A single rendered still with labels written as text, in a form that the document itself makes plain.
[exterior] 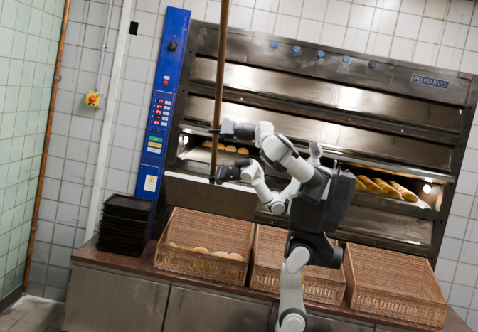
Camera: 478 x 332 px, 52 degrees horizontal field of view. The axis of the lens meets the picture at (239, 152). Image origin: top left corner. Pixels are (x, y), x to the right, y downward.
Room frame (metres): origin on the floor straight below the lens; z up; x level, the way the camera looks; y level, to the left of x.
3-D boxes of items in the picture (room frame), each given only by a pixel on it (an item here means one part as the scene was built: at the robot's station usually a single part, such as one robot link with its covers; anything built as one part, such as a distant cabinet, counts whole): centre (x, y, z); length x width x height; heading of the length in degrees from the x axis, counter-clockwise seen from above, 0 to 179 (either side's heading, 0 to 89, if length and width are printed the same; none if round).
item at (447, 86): (3.32, -0.49, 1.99); 1.80 x 0.08 x 0.21; 89
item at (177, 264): (3.04, 0.09, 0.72); 0.56 x 0.49 x 0.28; 88
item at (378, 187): (3.72, -1.08, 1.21); 0.61 x 0.48 x 0.06; 179
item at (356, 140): (3.29, -0.49, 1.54); 1.79 x 0.11 x 0.19; 89
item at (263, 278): (3.02, -0.49, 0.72); 0.56 x 0.49 x 0.28; 90
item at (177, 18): (4.25, 0.54, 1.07); 1.93 x 0.16 x 2.15; 179
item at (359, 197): (3.32, -0.49, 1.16); 1.80 x 0.06 x 0.04; 89
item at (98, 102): (3.28, 1.01, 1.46); 0.10 x 0.07 x 0.10; 89
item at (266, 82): (3.29, -0.49, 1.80); 1.79 x 0.11 x 0.19; 89
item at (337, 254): (2.42, -0.46, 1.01); 0.28 x 0.13 x 0.18; 88
